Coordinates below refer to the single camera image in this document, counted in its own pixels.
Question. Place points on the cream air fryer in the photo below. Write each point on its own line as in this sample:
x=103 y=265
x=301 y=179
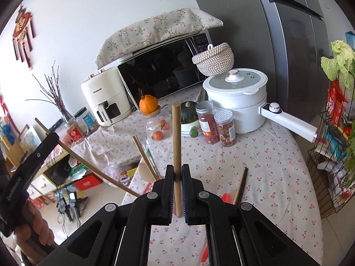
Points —
x=102 y=94

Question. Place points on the green and white bag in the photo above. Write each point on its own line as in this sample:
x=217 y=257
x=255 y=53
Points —
x=79 y=170

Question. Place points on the plain wooden chopstick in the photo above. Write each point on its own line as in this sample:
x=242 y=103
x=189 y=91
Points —
x=176 y=138
x=91 y=169

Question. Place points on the red plastic spoon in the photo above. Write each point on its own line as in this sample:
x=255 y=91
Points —
x=226 y=197

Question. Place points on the clear plastic bag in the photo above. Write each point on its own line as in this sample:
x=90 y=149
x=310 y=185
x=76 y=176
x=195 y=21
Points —
x=113 y=171

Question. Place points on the red flat box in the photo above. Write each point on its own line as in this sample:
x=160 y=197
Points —
x=88 y=183

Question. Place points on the small floral drape cloth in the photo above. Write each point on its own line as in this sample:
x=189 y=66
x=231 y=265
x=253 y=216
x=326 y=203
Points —
x=111 y=144

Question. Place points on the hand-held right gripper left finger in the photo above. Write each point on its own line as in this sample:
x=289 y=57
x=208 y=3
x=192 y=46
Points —
x=171 y=196

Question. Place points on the red snack packet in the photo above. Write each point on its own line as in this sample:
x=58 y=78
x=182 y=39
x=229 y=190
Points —
x=335 y=102

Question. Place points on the white electric cooking pot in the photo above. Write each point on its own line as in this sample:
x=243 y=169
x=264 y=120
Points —
x=238 y=110

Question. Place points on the black power strip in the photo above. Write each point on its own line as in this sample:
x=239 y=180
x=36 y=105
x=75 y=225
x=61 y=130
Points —
x=58 y=123

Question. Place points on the blue plush toy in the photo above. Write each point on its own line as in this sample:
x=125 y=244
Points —
x=5 y=133

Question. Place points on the black door microwave oven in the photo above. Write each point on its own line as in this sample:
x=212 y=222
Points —
x=160 y=72

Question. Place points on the teal snack packet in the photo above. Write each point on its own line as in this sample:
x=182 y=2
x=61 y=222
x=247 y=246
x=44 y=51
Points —
x=335 y=141

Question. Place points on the glass jar with wooden lid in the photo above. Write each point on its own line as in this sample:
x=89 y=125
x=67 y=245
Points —
x=149 y=122

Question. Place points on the colourful picture book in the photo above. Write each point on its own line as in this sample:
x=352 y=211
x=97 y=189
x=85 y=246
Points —
x=29 y=138

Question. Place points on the printed bamboo chopstick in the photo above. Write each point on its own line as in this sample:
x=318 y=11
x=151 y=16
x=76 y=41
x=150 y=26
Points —
x=149 y=156
x=142 y=152

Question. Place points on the floral microwave cover cloth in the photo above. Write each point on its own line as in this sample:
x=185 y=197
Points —
x=155 y=30

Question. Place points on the black box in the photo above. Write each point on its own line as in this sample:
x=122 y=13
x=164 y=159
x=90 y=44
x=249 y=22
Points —
x=59 y=170

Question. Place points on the person's left hand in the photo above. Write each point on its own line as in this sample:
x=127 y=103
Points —
x=38 y=224

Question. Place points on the large orange with stem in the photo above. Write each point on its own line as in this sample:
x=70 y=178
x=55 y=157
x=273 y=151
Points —
x=148 y=104

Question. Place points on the red knot wall ornament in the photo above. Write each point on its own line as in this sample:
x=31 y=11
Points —
x=22 y=27

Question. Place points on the black lid glass jar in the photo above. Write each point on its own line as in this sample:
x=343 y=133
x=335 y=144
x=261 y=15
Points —
x=87 y=122

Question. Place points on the yellow cardboard box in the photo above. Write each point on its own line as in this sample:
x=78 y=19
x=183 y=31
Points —
x=129 y=176

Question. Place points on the napa cabbage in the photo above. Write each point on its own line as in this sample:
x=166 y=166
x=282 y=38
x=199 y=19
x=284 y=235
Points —
x=338 y=61

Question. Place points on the black floor device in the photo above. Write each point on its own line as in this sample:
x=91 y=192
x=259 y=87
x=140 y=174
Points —
x=72 y=199

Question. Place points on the white spoon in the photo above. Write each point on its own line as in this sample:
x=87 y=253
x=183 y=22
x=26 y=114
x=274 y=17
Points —
x=145 y=171

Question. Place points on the grey refrigerator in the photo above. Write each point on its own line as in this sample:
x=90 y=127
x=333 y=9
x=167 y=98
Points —
x=277 y=47

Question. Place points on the jar of dried fruit rings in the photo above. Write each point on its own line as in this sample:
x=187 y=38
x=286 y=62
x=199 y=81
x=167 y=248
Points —
x=226 y=133

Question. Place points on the red label glass jar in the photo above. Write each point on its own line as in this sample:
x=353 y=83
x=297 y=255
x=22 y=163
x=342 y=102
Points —
x=75 y=134

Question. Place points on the dry twig bouquet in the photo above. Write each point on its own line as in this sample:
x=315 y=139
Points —
x=55 y=97

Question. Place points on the dark green pumpkin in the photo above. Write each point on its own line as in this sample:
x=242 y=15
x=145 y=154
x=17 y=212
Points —
x=190 y=115

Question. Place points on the jar of red dried fruit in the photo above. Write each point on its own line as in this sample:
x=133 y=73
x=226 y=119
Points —
x=208 y=127

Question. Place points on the wooden side cabinet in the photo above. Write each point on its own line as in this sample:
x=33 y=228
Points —
x=37 y=184

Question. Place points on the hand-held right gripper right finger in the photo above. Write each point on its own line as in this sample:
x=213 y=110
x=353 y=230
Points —
x=185 y=199

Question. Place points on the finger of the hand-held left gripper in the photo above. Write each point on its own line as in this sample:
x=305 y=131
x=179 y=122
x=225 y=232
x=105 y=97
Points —
x=41 y=151

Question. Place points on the small tangerine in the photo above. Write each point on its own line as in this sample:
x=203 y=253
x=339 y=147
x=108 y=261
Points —
x=158 y=135
x=163 y=124

